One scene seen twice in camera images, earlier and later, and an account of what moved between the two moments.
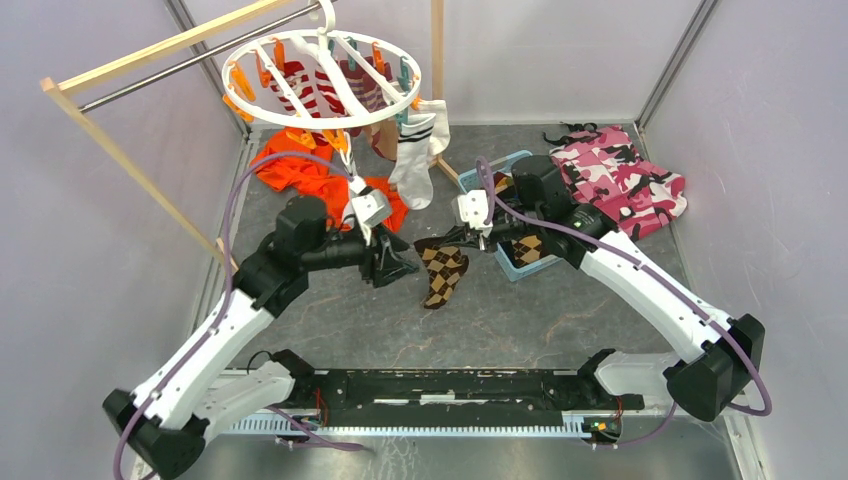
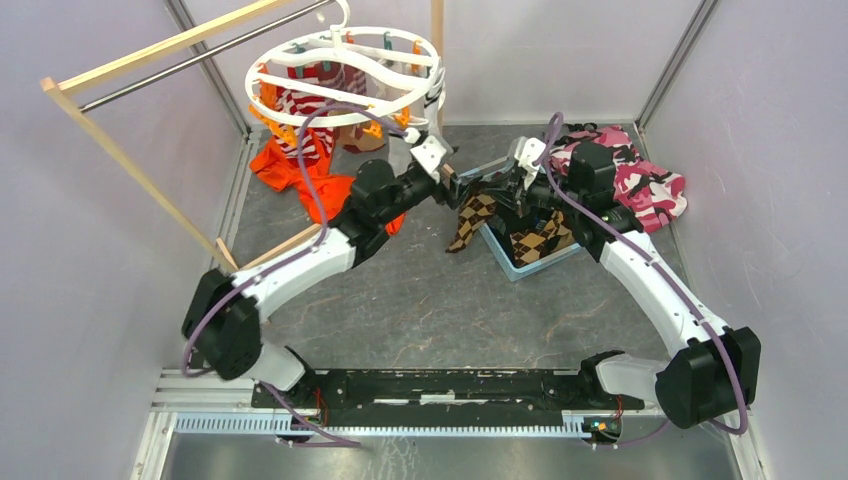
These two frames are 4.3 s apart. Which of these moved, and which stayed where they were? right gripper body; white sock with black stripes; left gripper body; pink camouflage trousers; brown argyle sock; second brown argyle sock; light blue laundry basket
Moved: brown argyle sock; left gripper body; white sock with black stripes; right gripper body
Stayed: pink camouflage trousers; second brown argyle sock; light blue laundry basket
